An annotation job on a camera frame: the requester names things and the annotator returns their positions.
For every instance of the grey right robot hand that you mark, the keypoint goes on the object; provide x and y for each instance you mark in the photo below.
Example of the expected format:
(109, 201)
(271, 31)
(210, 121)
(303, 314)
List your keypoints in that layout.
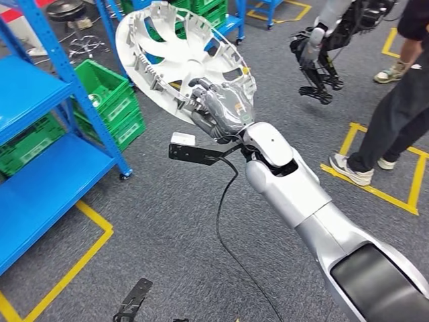
(228, 111)

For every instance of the silver plastic wheel cover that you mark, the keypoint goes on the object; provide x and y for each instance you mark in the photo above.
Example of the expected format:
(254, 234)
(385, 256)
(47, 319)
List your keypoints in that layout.
(181, 58)

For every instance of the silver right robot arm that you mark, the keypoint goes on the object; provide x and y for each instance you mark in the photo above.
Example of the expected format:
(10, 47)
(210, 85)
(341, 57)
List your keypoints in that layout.
(295, 191)

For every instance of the blue metal shelf rack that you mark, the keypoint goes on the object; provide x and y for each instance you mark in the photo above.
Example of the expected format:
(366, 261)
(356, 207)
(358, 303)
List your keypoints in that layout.
(231, 22)
(268, 9)
(50, 186)

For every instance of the green plastic crate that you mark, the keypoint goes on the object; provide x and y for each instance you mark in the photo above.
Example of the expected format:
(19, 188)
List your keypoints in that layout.
(137, 124)
(100, 84)
(19, 142)
(207, 11)

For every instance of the yellow floor tape marking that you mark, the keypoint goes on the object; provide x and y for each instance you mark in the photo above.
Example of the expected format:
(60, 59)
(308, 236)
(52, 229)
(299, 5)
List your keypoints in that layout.
(378, 194)
(281, 18)
(390, 41)

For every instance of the humanoid robot with black legs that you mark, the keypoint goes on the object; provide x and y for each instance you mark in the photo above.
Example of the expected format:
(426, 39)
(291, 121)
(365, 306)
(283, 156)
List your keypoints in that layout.
(318, 75)

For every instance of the person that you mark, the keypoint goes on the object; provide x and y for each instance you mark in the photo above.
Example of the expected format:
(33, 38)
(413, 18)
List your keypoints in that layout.
(395, 115)
(412, 17)

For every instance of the black stool chrome base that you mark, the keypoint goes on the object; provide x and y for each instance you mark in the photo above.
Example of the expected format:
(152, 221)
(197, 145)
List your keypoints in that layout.
(65, 9)

